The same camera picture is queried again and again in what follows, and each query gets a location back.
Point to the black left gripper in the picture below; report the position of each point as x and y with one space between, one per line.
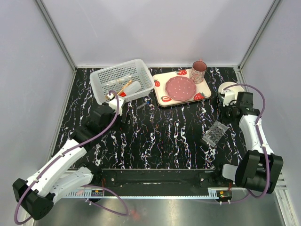
122 125

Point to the blue capped test tube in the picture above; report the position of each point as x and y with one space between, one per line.
142 105

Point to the wooden test tube clamp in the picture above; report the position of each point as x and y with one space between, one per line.
110 96

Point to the clear plastic funnel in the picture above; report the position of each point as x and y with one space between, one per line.
116 81

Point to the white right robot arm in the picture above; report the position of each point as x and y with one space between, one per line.
260 168

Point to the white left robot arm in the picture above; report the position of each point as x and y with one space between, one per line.
39 192

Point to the white paper bowl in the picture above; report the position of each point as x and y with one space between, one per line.
231 86

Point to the white squeeze bottle red cap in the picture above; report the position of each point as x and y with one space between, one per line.
130 89

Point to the clear test tube rack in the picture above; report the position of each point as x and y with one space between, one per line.
214 134

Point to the white perforated plastic basket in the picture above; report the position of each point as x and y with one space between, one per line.
136 70

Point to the pink patterned mug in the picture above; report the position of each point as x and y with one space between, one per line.
198 71

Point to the pink dotted plate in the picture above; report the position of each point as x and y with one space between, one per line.
180 88

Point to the right controller box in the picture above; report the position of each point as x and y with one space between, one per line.
224 196

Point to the controller box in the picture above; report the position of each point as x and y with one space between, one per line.
224 196
97 193

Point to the left controller box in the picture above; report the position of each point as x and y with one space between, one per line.
97 193

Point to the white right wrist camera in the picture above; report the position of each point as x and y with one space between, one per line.
228 96

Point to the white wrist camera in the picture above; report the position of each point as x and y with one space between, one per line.
228 96
116 103

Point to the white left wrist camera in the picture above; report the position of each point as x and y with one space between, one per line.
116 103

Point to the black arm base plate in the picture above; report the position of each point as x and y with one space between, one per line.
162 182

